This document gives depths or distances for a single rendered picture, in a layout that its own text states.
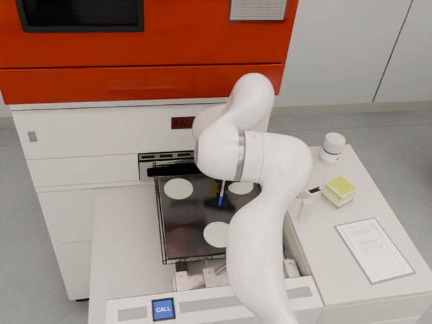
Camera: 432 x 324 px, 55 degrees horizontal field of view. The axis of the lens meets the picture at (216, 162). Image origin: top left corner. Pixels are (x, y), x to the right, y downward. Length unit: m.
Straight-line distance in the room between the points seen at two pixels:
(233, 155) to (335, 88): 2.74
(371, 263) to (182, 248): 0.55
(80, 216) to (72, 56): 0.71
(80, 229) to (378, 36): 2.51
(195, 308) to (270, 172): 0.47
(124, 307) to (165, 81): 0.62
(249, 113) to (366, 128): 2.77
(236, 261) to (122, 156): 0.83
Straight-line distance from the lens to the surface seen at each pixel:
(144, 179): 1.52
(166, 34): 1.16
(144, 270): 1.33
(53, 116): 1.37
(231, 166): 0.76
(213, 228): 1.32
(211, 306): 1.11
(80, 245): 1.83
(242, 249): 0.71
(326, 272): 1.22
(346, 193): 1.35
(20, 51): 1.21
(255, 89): 0.84
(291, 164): 0.77
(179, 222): 1.34
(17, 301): 2.34
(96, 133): 1.40
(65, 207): 1.65
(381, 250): 1.33
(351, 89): 3.53
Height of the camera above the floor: 1.93
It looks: 42 degrees down
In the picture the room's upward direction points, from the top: 6 degrees clockwise
